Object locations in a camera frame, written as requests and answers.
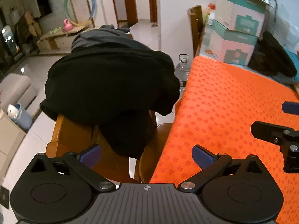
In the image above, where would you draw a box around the blue and white bin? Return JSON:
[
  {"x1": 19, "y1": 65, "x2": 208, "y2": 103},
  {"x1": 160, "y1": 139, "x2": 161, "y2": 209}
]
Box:
[{"x1": 7, "y1": 103, "x2": 33, "y2": 131}]

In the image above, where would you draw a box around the orange flower-patterned tablecloth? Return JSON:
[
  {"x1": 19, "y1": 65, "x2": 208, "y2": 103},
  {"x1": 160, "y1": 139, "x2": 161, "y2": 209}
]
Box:
[{"x1": 149, "y1": 55, "x2": 299, "y2": 224}]

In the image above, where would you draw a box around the teal and pink box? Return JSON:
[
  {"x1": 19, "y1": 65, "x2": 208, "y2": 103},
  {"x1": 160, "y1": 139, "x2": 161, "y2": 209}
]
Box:
[
  {"x1": 214, "y1": 0, "x2": 271, "y2": 38},
  {"x1": 202, "y1": 20, "x2": 258, "y2": 66}
]

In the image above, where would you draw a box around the teal knitted sweater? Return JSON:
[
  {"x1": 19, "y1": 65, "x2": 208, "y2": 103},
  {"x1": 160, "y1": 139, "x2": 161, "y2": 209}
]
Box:
[{"x1": 272, "y1": 48, "x2": 299, "y2": 84}]

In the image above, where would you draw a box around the clear water bottle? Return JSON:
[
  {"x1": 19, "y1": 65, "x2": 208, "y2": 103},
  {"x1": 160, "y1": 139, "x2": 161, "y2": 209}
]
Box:
[{"x1": 175, "y1": 54, "x2": 191, "y2": 91}]

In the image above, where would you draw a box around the black wall television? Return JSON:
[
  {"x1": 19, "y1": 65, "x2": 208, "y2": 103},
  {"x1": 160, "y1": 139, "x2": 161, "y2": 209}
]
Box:
[{"x1": 36, "y1": 0, "x2": 52, "y2": 18}]

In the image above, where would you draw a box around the grey garment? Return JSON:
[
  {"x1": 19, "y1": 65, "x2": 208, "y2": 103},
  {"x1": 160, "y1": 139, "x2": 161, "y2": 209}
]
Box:
[{"x1": 71, "y1": 24, "x2": 131, "y2": 52}]

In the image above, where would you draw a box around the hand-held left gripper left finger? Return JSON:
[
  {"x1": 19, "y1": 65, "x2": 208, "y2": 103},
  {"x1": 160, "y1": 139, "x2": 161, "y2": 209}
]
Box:
[{"x1": 23, "y1": 144, "x2": 116, "y2": 193}]

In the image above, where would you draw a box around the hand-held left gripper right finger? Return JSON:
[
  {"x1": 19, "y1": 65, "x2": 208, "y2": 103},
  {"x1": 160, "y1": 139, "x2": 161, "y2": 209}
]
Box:
[{"x1": 178, "y1": 145, "x2": 271, "y2": 194}]

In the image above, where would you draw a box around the black sweater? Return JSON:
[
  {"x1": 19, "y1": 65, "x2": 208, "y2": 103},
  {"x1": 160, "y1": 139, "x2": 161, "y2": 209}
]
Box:
[{"x1": 40, "y1": 41, "x2": 180, "y2": 160}]

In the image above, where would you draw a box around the wooden chair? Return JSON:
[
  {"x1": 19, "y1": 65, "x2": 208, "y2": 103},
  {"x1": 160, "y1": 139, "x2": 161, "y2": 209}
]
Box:
[
  {"x1": 187, "y1": 5, "x2": 206, "y2": 59},
  {"x1": 45, "y1": 111, "x2": 174, "y2": 185}
]

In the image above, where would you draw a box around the low beige cabinet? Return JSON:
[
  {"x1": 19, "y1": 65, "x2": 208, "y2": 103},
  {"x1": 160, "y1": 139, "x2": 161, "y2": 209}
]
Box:
[{"x1": 37, "y1": 23, "x2": 90, "y2": 50}]

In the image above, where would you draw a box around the plush doll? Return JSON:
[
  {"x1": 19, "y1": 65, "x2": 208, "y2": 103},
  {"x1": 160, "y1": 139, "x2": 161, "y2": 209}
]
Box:
[{"x1": 24, "y1": 12, "x2": 42, "y2": 36}]

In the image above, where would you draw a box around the white sofa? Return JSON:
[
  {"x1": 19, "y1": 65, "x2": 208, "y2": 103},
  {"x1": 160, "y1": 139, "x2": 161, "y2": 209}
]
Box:
[{"x1": 0, "y1": 73, "x2": 39, "y2": 108}]

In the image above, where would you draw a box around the pile of black clothes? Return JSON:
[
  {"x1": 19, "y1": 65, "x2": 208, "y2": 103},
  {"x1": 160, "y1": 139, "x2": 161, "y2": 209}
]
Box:
[{"x1": 248, "y1": 31, "x2": 298, "y2": 77}]

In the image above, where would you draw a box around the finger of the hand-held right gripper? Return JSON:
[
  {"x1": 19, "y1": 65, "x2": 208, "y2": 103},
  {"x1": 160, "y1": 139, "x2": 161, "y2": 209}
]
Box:
[
  {"x1": 282, "y1": 101, "x2": 299, "y2": 115},
  {"x1": 251, "y1": 121, "x2": 299, "y2": 173}
]

